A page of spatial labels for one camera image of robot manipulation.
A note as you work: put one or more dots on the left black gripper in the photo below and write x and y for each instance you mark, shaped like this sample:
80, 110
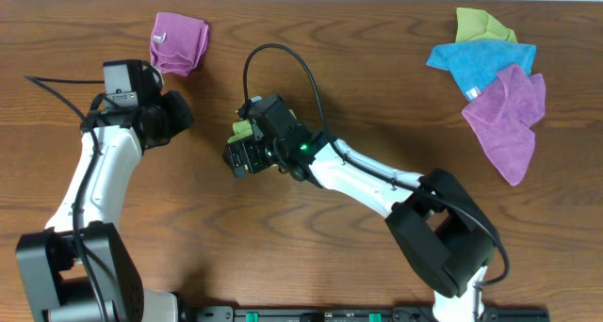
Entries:
184, 115

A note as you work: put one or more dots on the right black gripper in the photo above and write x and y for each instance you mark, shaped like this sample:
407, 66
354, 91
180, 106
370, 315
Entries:
248, 149

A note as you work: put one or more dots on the light green cloth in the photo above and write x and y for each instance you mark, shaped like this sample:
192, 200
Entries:
263, 124

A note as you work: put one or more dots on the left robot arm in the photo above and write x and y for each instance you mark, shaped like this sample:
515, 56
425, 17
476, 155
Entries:
77, 268

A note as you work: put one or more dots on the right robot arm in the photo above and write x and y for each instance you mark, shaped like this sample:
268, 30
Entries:
443, 234

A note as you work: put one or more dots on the folded purple cloth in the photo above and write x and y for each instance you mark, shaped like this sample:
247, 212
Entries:
178, 43

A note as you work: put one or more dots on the blue cloth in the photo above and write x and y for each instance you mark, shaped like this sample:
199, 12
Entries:
474, 64

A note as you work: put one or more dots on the olive green cloth at back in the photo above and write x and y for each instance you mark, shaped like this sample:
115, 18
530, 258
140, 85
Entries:
478, 24

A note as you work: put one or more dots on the purple crumpled cloth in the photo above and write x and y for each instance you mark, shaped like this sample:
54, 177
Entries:
501, 118

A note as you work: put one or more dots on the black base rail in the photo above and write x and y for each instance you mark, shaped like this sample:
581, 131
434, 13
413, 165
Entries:
397, 314

